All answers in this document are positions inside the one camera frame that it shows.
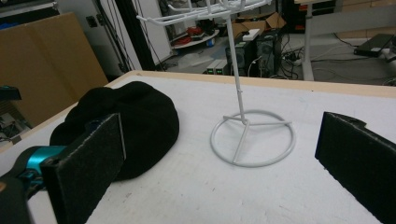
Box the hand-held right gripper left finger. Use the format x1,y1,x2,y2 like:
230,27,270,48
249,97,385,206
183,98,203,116
39,113,127,224

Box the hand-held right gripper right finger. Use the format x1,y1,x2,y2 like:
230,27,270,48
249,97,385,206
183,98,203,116
314,111,396,224

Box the black knit hat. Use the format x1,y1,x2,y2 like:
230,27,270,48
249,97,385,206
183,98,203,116
49,80,181,182

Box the white wire rack stand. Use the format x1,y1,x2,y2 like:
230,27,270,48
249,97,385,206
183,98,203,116
135,0,297,169

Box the dark device with teal part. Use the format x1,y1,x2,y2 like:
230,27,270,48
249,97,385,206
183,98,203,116
0,85,22,102

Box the brown board panel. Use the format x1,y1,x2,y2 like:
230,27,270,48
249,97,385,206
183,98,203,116
0,12,109,129

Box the white desk with leg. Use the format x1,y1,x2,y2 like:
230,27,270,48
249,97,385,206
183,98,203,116
293,0,396,82

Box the black computer tower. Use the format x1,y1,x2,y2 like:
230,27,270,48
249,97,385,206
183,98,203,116
256,30,284,77

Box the black upright column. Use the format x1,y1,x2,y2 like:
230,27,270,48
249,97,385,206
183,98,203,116
114,0,157,72

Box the grey computer tower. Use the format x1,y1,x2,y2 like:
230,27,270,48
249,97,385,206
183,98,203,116
225,40,250,77

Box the white flat box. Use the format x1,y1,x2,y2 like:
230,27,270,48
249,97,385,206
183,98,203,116
242,28,262,42

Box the open cardboard box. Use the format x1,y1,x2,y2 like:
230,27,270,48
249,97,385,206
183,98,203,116
231,11,288,40

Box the round white shelf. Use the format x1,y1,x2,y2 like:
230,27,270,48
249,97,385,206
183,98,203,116
172,29,220,50

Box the red item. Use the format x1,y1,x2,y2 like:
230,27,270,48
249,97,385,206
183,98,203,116
186,26,205,39

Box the tangle of black cables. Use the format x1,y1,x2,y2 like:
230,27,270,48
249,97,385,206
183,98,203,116
270,32,304,80

